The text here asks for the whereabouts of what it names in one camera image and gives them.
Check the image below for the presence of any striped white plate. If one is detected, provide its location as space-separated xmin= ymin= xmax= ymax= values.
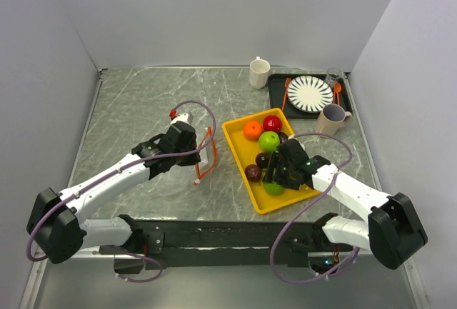
xmin=287 ymin=76 xmax=333 ymax=113

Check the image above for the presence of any green toy apple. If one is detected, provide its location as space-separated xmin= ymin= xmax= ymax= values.
xmin=258 ymin=131 xmax=281 ymax=153

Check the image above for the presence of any clear zip top bag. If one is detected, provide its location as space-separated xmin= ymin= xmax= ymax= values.
xmin=194 ymin=126 xmax=218 ymax=185

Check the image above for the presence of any beige mug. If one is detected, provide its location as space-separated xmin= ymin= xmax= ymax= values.
xmin=315 ymin=103 xmax=353 ymax=136

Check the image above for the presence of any dark purple toy plum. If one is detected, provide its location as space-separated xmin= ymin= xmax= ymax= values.
xmin=255 ymin=152 xmax=271 ymax=169

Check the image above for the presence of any orange plastic spoon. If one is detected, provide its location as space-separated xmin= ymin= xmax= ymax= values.
xmin=333 ymin=82 xmax=342 ymax=106

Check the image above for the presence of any clear glass cup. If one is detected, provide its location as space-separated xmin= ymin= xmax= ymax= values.
xmin=324 ymin=67 xmax=342 ymax=88

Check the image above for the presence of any yellow plastic tray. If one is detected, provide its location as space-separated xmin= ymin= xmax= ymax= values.
xmin=222 ymin=108 xmax=320 ymax=215

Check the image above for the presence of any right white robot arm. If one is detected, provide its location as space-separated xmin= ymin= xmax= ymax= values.
xmin=278 ymin=138 xmax=428 ymax=270

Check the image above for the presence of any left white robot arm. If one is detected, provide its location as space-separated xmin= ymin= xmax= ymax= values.
xmin=26 ymin=121 xmax=201 ymax=264

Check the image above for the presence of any orange toy tangerine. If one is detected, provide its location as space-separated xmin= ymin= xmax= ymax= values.
xmin=243 ymin=121 xmax=263 ymax=141

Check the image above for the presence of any purple toy eggplant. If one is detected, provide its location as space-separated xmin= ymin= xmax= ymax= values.
xmin=278 ymin=132 xmax=288 ymax=143

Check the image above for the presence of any red toy apple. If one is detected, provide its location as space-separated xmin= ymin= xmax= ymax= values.
xmin=262 ymin=115 xmax=283 ymax=133

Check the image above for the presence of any bumpy green toy fruit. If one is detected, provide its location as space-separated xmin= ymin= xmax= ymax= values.
xmin=263 ymin=181 xmax=284 ymax=196

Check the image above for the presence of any orange plastic fork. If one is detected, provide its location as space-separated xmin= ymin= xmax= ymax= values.
xmin=281 ymin=77 xmax=291 ymax=111

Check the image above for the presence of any black serving tray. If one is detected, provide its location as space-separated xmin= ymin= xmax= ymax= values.
xmin=267 ymin=74 xmax=353 ymax=120

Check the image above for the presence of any maroon toy passion fruit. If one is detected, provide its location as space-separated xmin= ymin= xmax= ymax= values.
xmin=244 ymin=164 xmax=263 ymax=182

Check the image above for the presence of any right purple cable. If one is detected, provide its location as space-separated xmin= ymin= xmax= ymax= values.
xmin=269 ymin=132 xmax=358 ymax=284

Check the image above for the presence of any white ceramic mug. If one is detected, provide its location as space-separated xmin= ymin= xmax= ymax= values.
xmin=248 ymin=56 xmax=271 ymax=90

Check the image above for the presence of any black base beam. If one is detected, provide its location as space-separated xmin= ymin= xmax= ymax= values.
xmin=121 ymin=215 xmax=353 ymax=268

